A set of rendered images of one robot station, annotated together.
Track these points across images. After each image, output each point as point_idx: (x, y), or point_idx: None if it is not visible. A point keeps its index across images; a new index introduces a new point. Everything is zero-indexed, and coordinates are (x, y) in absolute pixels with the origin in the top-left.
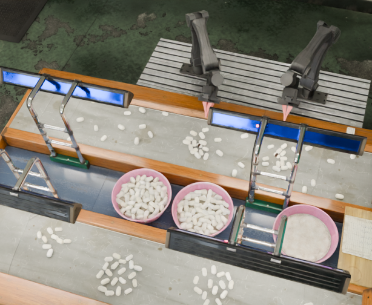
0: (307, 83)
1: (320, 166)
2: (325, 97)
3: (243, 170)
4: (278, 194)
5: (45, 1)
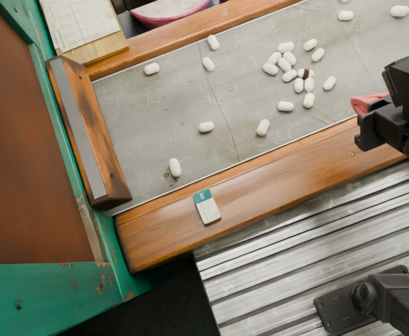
0: (392, 277)
1: (218, 109)
2: (326, 319)
3: (332, 13)
4: (246, 0)
5: None
